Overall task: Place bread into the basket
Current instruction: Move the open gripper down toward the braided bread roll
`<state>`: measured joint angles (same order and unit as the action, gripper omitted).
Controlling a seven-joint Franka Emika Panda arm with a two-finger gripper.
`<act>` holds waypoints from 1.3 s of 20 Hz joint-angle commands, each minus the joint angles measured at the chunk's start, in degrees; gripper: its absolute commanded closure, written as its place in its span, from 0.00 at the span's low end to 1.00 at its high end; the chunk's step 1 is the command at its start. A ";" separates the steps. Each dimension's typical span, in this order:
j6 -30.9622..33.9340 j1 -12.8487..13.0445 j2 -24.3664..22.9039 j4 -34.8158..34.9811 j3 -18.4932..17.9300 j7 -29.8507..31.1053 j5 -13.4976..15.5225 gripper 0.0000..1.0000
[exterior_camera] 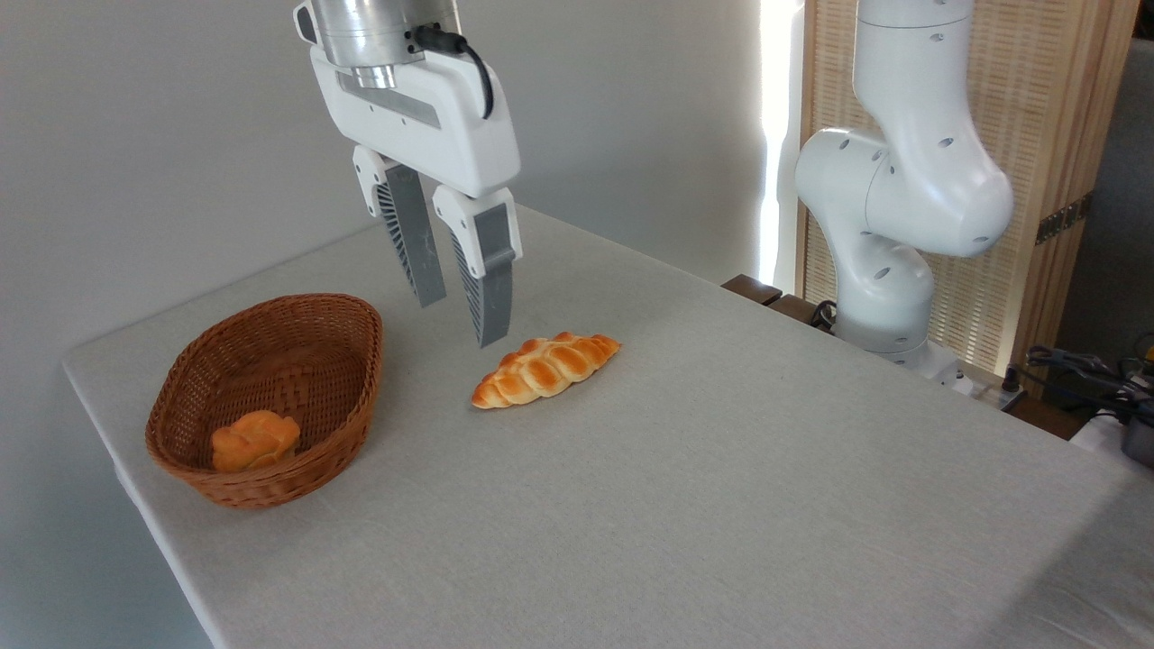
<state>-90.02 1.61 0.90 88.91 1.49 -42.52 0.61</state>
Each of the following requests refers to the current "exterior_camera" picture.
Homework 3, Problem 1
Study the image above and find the wooden bamboo folding screen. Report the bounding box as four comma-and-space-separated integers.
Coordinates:
798, 0, 1142, 384

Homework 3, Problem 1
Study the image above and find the dark brown wooden board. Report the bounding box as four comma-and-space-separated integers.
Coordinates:
720, 274, 841, 336

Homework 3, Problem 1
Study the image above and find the long braided bread loaf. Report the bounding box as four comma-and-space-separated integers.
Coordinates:
472, 332, 622, 411

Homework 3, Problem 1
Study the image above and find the black cable bundle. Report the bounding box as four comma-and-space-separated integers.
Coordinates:
1025, 344, 1154, 425

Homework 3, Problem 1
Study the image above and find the brown wicker basket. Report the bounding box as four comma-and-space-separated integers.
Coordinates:
145, 292, 386, 512

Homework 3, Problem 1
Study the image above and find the white power strip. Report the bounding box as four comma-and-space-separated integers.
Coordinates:
956, 374, 1030, 413

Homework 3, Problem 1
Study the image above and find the grey device box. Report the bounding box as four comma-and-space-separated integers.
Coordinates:
1121, 418, 1154, 469

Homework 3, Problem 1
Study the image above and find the grey tablecloth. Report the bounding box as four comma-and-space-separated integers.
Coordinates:
61, 189, 1154, 649

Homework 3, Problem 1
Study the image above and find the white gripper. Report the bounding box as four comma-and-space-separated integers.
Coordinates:
309, 45, 525, 350

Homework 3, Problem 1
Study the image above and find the small round bread roll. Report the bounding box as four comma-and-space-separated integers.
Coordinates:
211, 410, 302, 474

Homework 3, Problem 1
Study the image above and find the dark metal screen hinge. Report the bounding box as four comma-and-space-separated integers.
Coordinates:
1034, 192, 1094, 246

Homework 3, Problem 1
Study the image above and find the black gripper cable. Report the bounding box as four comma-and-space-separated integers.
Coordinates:
413, 24, 496, 121

